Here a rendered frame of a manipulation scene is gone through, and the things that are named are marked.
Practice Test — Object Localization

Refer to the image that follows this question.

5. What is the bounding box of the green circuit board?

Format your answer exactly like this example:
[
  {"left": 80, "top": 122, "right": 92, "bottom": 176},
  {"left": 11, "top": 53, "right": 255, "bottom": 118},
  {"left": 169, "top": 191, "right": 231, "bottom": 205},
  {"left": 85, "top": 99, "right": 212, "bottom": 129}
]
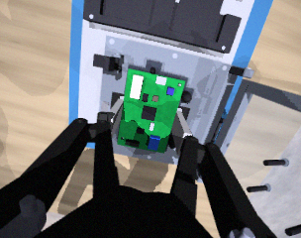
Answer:
[{"left": 117, "top": 68, "right": 185, "bottom": 153}]

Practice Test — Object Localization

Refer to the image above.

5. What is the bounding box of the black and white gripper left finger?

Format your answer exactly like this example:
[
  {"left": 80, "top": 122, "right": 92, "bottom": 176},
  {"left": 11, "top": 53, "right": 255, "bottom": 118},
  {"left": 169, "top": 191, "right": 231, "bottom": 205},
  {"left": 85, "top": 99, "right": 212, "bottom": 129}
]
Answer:
[{"left": 0, "top": 99, "right": 127, "bottom": 238}]

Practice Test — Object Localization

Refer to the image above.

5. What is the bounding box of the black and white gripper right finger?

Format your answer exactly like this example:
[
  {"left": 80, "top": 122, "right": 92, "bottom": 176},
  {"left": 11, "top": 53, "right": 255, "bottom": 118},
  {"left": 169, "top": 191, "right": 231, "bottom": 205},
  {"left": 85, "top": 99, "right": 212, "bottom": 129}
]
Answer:
[{"left": 160, "top": 111, "right": 277, "bottom": 238}]

